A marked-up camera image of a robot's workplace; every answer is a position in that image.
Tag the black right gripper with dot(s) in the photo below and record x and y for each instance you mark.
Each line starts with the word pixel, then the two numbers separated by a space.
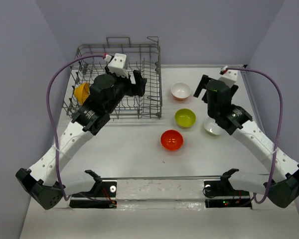
pixel 204 79

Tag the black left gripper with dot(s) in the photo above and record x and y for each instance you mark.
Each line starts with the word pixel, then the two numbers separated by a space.
pixel 133 90

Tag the white bowl orange outside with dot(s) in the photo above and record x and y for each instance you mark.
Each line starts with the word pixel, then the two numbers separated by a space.
pixel 180 91

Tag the yellow bowl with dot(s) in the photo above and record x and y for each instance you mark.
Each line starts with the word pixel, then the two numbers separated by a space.
pixel 82 92

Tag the red orange bowl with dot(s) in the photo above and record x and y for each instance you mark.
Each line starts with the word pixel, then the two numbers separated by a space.
pixel 171 140

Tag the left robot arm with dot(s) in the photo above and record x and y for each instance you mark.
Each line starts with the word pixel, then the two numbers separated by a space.
pixel 42 180

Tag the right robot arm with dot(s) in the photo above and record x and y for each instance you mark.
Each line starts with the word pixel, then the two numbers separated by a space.
pixel 281 185

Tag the white bowl green outside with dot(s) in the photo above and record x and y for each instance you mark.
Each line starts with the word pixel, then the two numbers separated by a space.
pixel 211 127

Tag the lime green bowl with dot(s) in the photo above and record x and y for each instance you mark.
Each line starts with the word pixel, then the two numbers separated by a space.
pixel 185 118

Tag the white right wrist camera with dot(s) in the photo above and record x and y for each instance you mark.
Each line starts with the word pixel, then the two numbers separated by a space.
pixel 229 77

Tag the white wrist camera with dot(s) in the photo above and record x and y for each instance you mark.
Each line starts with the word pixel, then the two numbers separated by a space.
pixel 229 77
pixel 118 65

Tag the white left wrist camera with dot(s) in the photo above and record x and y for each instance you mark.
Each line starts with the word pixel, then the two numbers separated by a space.
pixel 118 65

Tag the grey wire dish rack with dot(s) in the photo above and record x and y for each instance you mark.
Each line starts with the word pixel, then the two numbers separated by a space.
pixel 143 66

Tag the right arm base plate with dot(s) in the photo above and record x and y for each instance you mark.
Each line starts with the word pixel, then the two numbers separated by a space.
pixel 226 196

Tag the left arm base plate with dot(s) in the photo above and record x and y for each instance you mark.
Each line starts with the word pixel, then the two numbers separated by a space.
pixel 105 198

